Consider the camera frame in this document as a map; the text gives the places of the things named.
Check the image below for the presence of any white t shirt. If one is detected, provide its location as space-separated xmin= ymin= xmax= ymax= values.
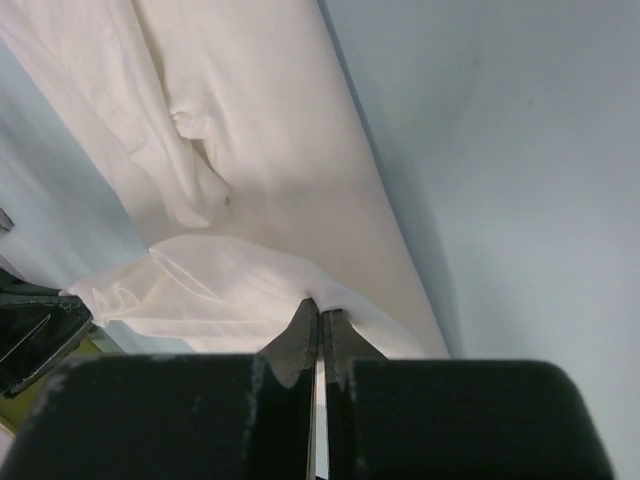
xmin=1 ymin=1 xmax=448 ymax=359

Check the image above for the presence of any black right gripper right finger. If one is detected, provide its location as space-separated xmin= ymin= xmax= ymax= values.
xmin=322 ymin=310 xmax=614 ymax=479

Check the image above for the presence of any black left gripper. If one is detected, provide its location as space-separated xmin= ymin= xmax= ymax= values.
xmin=1 ymin=270 xmax=92 ymax=398

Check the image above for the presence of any olive green plastic bin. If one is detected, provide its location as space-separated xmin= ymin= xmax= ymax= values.
xmin=0 ymin=334 xmax=126 ymax=436

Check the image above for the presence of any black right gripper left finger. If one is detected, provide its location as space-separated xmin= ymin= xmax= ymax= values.
xmin=1 ymin=299 xmax=319 ymax=479

